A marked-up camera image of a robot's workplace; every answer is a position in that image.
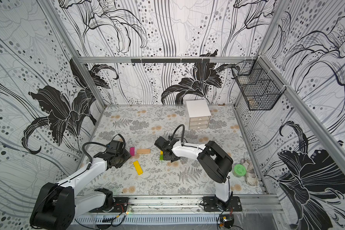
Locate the black wall mounted bar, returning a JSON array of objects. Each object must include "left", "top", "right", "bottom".
[{"left": 130, "top": 58, "right": 210, "bottom": 63}]

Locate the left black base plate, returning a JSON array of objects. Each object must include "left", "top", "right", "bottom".
[{"left": 89, "top": 197, "right": 130, "bottom": 213}]

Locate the crumpled beige cloth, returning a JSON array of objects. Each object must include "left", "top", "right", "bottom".
[{"left": 241, "top": 159, "right": 259, "bottom": 186}]

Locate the left black camera cable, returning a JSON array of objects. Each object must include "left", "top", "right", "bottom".
[{"left": 81, "top": 133, "right": 127, "bottom": 164}]

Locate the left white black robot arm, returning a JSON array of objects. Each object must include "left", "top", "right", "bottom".
[{"left": 30, "top": 140, "right": 130, "bottom": 230}]

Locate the natural wood building block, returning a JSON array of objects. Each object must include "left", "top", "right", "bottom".
[{"left": 137, "top": 149, "right": 151, "bottom": 154}]

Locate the right black camera cable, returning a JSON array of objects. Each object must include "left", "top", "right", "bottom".
[{"left": 169, "top": 124, "right": 186, "bottom": 143}]

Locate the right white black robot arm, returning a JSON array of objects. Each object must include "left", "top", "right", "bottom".
[{"left": 154, "top": 137, "right": 233, "bottom": 205}]

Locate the small electronics board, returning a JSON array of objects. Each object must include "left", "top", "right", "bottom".
[{"left": 219, "top": 216, "right": 234, "bottom": 229}]

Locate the green round lid container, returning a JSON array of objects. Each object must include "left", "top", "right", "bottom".
[{"left": 232, "top": 164, "right": 247, "bottom": 178}]

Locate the black camera cable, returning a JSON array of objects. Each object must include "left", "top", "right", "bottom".
[
  {"left": 169, "top": 124, "right": 186, "bottom": 143},
  {"left": 81, "top": 133, "right": 127, "bottom": 164}
]

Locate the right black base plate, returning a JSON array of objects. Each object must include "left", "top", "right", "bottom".
[{"left": 202, "top": 196, "right": 242, "bottom": 212}]

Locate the black wire basket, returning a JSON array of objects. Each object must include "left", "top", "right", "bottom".
[{"left": 231, "top": 59, "right": 282, "bottom": 111}]

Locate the white slotted cable duct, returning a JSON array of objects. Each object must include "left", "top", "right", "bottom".
[{"left": 72, "top": 214, "right": 217, "bottom": 225}]

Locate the magenta building block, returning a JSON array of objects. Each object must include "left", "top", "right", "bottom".
[{"left": 129, "top": 147, "right": 136, "bottom": 156}]

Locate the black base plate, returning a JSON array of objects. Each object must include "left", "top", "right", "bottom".
[
  {"left": 89, "top": 197, "right": 130, "bottom": 213},
  {"left": 202, "top": 196, "right": 242, "bottom": 212}
]

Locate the white mini drawer cabinet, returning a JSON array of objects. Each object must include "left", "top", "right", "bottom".
[{"left": 186, "top": 100, "right": 211, "bottom": 130}]

